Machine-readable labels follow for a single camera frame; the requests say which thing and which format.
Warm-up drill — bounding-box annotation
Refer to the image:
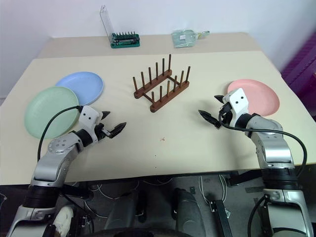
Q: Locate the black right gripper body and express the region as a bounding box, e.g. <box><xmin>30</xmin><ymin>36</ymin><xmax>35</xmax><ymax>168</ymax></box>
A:
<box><xmin>218</xmin><ymin>102</ymin><xmax>234</xmax><ymax>128</ymax></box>

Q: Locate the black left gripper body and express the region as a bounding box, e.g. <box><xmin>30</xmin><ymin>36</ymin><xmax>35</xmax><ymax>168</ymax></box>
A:
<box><xmin>94</xmin><ymin>114</ymin><xmax>112</xmax><ymax>142</ymax></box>

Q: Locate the wooden dish rack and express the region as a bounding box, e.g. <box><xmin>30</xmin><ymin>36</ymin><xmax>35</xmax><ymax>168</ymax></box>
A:
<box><xmin>132</xmin><ymin>53</ymin><xmax>192</xmax><ymax>114</ymax></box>

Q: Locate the blue plate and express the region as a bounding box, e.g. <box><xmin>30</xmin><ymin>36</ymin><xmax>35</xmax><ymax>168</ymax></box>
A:
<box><xmin>55</xmin><ymin>71</ymin><xmax>105</xmax><ymax>106</ymax></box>

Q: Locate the red plate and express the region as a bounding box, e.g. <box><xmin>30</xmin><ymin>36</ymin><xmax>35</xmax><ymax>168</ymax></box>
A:
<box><xmin>227</xmin><ymin>79</ymin><xmax>280</xmax><ymax>118</ymax></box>

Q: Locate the green plate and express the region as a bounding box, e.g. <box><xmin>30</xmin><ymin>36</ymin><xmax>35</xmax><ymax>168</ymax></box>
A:
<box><xmin>24</xmin><ymin>86</ymin><xmax>80</xmax><ymax>140</ymax></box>

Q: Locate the clear plastic bag with green item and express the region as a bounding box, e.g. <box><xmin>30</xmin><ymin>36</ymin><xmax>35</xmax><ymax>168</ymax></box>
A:
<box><xmin>171</xmin><ymin>29</ymin><xmax>211</xmax><ymax>48</ymax></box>

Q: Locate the green screwdriver bit set case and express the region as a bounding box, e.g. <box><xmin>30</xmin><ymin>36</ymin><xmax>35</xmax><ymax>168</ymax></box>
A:
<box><xmin>99</xmin><ymin>5</ymin><xmax>142</xmax><ymax>49</ymax></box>

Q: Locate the purple ribbed object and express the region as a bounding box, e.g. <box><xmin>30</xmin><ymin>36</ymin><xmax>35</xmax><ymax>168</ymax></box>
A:
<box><xmin>280</xmin><ymin>31</ymin><xmax>316</xmax><ymax>102</ymax></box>

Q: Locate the dark rounded shape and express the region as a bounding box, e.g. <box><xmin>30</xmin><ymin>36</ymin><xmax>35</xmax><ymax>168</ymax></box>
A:
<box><xmin>173</xmin><ymin>188</ymin><xmax>207</xmax><ymax>237</ymax></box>

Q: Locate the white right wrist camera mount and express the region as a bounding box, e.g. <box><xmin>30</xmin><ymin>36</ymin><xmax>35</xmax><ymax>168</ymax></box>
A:
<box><xmin>223</xmin><ymin>88</ymin><xmax>250</xmax><ymax>127</ymax></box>

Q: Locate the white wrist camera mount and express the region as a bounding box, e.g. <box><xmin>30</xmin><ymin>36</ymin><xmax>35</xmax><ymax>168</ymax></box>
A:
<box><xmin>78</xmin><ymin>106</ymin><xmax>103</xmax><ymax>144</ymax></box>
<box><xmin>223</xmin><ymin>88</ymin><xmax>250</xmax><ymax>127</ymax></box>

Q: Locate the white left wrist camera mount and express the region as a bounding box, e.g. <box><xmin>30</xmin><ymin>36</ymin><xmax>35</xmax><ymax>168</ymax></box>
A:
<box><xmin>78</xmin><ymin>106</ymin><xmax>103</xmax><ymax>144</ymax></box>

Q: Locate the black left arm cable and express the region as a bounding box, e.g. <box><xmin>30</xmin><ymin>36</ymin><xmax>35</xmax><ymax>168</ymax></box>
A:
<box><xmin>37</xmin><ymin>105</ymin><xmax>83</xmax><ymax>161</ymax></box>

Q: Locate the white floor cable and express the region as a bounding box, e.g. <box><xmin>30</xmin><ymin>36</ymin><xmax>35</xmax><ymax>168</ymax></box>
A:
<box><xmin>83</xmin><ymin>181</ymin><xmax>140</xmax><ymax>201</ymax></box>
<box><xmin>197</xmin><ymin>174</ymin><xmax>228</xmax><ymax>206</ymax></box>

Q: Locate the black table frame bar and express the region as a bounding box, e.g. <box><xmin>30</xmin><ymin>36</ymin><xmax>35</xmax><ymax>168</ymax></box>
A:
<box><xmin>208</xmin><ymin>197</ymin><xmax>233</xmax><ymax>237</ymax></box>

